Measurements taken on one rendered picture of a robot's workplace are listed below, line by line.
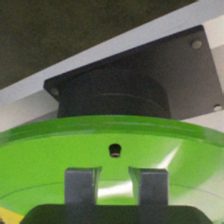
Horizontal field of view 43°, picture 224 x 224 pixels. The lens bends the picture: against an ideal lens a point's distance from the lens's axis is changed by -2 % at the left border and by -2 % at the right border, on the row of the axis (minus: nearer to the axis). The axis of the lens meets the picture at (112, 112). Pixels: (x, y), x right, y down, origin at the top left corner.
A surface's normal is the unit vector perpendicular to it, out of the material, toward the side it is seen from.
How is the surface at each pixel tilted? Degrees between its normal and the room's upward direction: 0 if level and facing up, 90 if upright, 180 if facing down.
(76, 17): 0
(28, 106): 0
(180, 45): 0
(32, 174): 24
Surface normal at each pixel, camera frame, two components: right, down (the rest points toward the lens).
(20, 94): -0.50, -0.50
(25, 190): -0.21, 0.59
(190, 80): -0.01, 0.82
